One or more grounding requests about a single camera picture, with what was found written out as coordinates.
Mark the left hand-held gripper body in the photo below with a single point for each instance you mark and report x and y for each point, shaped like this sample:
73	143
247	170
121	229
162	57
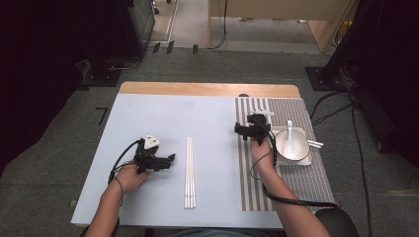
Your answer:
145	154

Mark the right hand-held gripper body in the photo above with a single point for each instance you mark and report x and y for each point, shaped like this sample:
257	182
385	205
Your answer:
258	130

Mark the row of white chopsticks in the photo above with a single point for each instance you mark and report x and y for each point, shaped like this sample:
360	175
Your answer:
189	177

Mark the white square plate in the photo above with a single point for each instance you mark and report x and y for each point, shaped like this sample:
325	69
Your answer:
296	162

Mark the single white chopstick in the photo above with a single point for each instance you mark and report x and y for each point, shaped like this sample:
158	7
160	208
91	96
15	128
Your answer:
314	145
317	142

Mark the person's right hand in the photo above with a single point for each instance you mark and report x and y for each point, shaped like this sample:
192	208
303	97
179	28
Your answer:
263	158

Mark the person's left hand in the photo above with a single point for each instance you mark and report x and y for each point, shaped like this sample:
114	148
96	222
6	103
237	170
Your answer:
130	179

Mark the small black round object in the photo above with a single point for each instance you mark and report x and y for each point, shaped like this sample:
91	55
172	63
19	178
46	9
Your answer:
243	95

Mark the white ceramic spoon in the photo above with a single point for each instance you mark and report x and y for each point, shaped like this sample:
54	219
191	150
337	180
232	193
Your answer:
290	148

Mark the white bowl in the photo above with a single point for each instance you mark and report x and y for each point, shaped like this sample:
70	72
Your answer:
300	144

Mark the black corner tape mark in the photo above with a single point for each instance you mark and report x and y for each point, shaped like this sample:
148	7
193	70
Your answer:
103	113

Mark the grey striped placemat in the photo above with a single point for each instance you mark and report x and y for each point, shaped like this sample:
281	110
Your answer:
306	184

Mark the person's blue clothing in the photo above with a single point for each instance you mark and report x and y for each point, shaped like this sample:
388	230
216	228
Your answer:
217	233

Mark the black stand with pole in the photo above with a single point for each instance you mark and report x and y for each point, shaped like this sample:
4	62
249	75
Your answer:
326	77

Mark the black stand base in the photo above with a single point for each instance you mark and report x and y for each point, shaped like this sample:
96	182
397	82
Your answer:
102	77

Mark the light wooden desk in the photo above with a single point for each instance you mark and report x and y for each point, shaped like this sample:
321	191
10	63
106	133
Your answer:
280	8

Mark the black chair seat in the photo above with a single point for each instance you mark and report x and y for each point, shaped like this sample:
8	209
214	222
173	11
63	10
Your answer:
342	222

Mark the black equipment cabinet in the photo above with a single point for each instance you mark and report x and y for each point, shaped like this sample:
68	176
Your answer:
141	26

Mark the dark curtain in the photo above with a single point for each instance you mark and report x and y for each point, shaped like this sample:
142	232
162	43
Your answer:
39	65
395	82

